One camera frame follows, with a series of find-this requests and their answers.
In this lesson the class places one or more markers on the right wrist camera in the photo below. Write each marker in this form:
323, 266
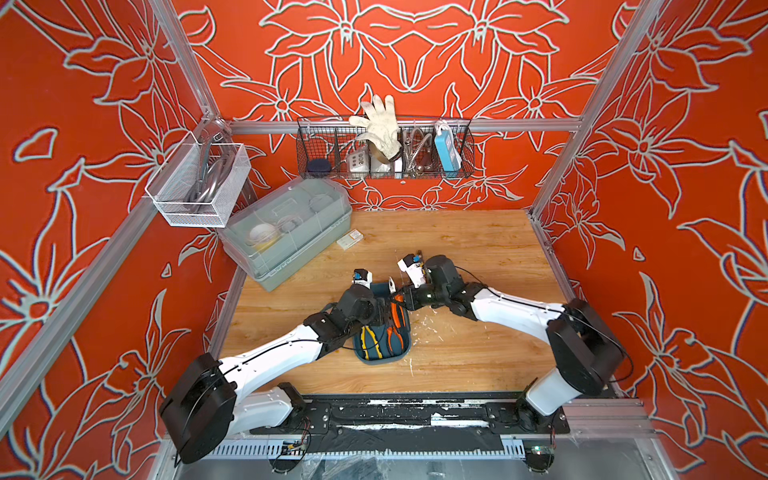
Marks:
412, 266

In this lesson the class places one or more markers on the dark blue round object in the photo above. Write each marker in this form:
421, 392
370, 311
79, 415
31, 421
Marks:
318, 167

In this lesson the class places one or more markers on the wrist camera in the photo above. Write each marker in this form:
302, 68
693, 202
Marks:
412, 266
362, 277

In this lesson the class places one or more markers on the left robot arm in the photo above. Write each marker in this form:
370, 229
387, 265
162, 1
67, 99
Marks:
208, 401

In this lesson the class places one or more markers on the white wire mesh basket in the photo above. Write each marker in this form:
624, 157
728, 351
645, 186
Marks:
200, 185

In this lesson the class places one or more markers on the teal plastic storage box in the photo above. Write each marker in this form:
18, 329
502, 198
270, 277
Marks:
381, 290

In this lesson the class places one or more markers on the black wire wall basket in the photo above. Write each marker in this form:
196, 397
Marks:
414, 147

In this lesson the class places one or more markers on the yellow pliers in box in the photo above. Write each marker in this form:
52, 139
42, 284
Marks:
370, 344

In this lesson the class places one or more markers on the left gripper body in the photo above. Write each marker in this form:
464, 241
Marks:
375, 315

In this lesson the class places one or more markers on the small white labelled box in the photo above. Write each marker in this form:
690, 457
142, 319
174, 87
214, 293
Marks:
350, 239

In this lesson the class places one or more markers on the orange black small pliers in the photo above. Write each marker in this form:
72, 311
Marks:
395, 308

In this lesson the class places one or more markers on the white work glove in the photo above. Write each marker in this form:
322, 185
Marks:
380, 125

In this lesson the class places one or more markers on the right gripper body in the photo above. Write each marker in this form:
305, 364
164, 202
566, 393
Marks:
426, 296

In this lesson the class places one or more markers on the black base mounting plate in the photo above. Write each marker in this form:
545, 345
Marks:
494, 412

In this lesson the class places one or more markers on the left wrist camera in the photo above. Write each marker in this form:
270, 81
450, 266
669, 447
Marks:
362, 277

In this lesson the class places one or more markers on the blue white box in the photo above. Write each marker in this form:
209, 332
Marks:
448, 154

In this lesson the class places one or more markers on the translucent lidded storage container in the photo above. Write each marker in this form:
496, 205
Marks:
277, 235

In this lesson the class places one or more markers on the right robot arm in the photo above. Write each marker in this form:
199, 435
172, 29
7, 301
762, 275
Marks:
585, 350

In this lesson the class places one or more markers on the white power strip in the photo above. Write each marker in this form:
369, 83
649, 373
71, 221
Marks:
358, 161

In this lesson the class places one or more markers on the orange long nose pliers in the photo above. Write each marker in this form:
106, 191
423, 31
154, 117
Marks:
395, 342

